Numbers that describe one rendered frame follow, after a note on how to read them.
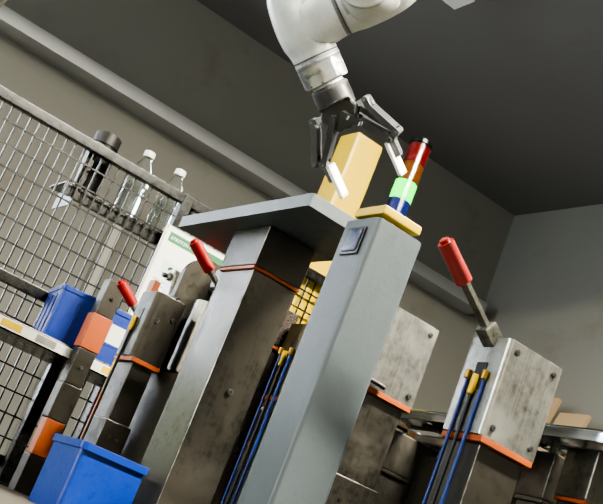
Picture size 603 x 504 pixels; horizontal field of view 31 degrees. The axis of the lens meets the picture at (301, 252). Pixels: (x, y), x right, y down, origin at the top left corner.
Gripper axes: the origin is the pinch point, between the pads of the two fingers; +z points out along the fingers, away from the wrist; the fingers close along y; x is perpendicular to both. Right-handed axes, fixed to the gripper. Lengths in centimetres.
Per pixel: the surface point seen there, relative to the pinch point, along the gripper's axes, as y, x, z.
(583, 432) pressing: 51, -77, 26
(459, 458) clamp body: 40, -85, 22
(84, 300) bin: -78, -4, 2
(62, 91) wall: -218, 189, -62
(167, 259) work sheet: -79, 31, 4
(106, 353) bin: -78, -5, 15
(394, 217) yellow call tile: 39, -74, -4
